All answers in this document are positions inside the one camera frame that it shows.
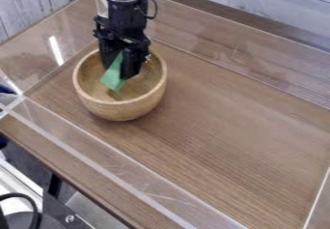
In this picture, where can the black table leg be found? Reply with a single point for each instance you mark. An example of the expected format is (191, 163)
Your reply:
(55, 186)

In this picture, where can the clear acrylic tray enclosure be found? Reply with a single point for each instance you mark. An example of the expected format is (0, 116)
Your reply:
(230, 155)

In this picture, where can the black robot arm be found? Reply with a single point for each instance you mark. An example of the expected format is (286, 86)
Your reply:
(120, 35)

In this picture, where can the black metal bracket with screw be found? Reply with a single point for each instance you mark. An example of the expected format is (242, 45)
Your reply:
(57, 216)

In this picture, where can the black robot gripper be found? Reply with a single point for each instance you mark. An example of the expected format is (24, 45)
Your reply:
(119, 30)

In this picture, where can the green rectangular block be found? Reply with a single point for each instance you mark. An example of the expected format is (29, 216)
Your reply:
(111, 78)

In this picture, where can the brown wooden bowl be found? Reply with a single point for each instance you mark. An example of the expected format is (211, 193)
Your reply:
(135, 100)

